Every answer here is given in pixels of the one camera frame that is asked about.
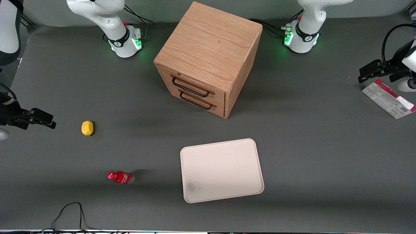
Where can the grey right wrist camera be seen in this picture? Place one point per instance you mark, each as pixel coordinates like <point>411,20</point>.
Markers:
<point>2,134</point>

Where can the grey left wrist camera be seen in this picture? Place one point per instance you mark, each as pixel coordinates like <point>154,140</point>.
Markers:
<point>408,85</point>

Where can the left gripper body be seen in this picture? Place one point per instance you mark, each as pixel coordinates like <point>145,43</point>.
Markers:
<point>394,67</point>

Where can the wooden drawer front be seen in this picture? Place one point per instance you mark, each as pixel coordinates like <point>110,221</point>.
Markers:
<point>169,85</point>
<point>217,97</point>

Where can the wooden two-drawer cabinet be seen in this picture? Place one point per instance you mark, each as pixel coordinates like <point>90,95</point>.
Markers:
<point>208,48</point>

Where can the beige plastic tray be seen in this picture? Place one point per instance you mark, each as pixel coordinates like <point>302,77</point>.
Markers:
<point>221,170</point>

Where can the red cookie box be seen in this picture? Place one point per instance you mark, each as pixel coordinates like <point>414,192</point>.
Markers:
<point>386,99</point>

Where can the yellow lemon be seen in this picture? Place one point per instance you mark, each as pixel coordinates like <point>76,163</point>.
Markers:
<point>87,128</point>

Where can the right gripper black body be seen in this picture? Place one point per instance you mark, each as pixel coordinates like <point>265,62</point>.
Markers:
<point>9,114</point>

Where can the red soda bottle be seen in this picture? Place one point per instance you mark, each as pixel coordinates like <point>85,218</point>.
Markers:
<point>122,177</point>

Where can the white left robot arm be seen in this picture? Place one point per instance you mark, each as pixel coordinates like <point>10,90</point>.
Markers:
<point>305,42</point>

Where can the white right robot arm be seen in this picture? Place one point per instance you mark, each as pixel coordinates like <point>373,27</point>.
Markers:
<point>120,42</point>

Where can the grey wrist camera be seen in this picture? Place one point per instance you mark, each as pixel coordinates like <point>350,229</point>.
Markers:
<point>408,85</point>
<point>2,134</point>

